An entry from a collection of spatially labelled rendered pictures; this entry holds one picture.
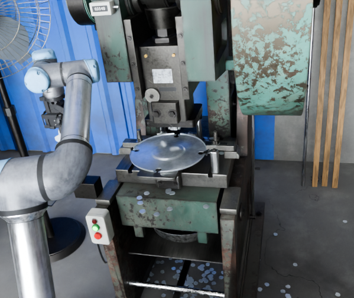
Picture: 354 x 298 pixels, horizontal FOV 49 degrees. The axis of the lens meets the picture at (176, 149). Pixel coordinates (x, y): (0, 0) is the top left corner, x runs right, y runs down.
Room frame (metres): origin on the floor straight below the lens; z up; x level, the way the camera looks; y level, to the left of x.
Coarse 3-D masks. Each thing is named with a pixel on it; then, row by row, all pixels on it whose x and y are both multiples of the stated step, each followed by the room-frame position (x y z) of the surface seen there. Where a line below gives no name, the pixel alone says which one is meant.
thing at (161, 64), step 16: (144, 48) 1.34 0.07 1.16; (160, 48) 1.33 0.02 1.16; (176, 48) 1.31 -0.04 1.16; (144, 64) 1.35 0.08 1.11; (160, 64) 1.33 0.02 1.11; (176, 64) 1.31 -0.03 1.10; (144, 80) 1.35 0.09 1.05; (160, 80) 1.33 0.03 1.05; (176, 80) 1.31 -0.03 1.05; (160, 96) 1.33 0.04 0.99; (176, 96) 1.32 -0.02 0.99; (192, 96) 1.41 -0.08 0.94; (160, 112) 1.30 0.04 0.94; (176, 112) 1.28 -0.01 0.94
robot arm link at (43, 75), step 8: (40, 64) 1.19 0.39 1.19; (48, 64) 1.19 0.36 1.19; (56, 64) 1.18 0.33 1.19; (32, 72) 1.14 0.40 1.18; (40, 72) 1.14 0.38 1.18; (48, 72) 1.16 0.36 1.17; (56, 72) 1.16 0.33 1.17; (24, 80) 1.14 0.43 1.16; (32, 80) 1.14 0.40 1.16; (40, 80) 1.14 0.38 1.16; (48, 80) 1.15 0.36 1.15; (56, 80) 1.16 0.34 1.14; (32, 88) 1.14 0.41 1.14; (40, 88) 1.14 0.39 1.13; (48, 88) 1.16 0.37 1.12
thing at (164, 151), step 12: (144, 144) 1.37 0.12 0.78; (156, 144) 1.36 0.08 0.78; (168, 144) 1.34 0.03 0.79; (180, 144) 1.34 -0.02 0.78; (192, 144) 1.32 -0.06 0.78; (204, 144) 1.31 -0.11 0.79; (132, 156) 1.28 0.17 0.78; (144, 156) 1.27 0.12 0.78; (156, 156) 1.25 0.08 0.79; (168, 156) 1.24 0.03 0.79; (180, 156) 1.24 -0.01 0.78; (192, 156) 1.23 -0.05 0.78; (144, 168) 1.19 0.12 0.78; (156, 168) 1.18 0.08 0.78; (168, 168) 1.17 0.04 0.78; (180, 168) 1.15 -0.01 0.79
